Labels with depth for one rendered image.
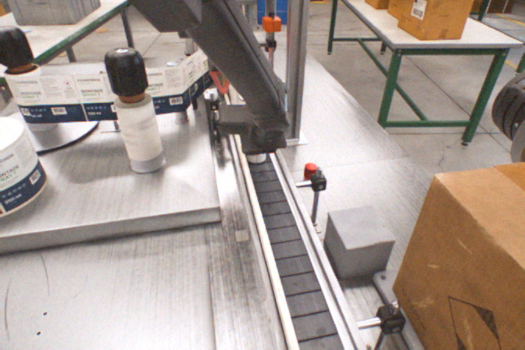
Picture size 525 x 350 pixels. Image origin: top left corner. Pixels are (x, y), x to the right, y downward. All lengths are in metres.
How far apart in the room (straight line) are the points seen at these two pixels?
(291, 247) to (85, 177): 0.54
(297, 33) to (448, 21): 1.65
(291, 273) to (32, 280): 0.50
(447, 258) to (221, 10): 0.42
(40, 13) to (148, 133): 2.12
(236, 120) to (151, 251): 0.34
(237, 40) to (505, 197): 0.38
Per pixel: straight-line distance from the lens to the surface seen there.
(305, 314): 0.62
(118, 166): 0.96
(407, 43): 2.35
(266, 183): 0.83
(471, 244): 0.49
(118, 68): 0.78
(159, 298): 0.71
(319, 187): 0.71
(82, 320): 0.73
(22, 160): 0.90
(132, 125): 0.84
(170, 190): 0.84
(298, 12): 0.93
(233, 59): 0.41
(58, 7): 2.82
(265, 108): 0.54
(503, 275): 0.47
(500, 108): 0.75
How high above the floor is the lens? 1.41
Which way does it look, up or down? 35 degrees down
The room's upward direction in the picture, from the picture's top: straight up
